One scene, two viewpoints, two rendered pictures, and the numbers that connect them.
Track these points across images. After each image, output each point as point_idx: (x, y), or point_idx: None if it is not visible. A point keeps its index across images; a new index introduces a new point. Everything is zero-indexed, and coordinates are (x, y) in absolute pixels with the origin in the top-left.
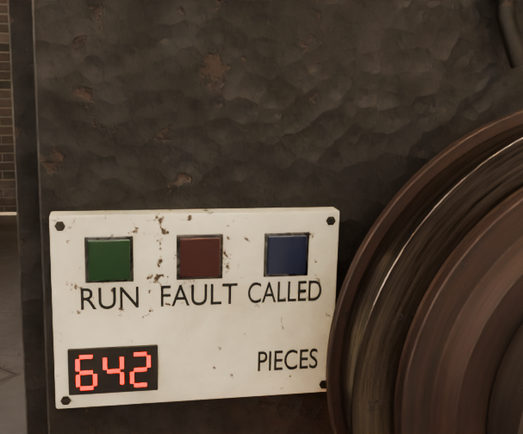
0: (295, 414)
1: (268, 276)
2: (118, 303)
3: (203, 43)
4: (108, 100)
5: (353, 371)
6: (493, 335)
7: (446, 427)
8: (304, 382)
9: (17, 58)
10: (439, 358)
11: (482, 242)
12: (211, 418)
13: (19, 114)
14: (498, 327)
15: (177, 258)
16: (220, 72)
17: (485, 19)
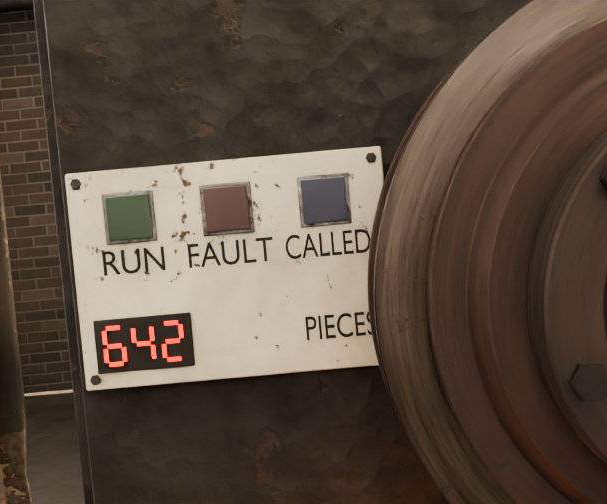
0: (363, 399)
1: (306, 227)
2: (143, 266)
3: None
4: (119, 52)
5: (374, 285)
6: (519, 215)
7: (483, 335)
8: (364, 353)
9: (43, 38)
10: (467, 256)
11: (498, 115)
12: (264, 405)
13: (48, 96)
14: (524, 206)
15: (201, 212)
16: (234, 11)
17: None
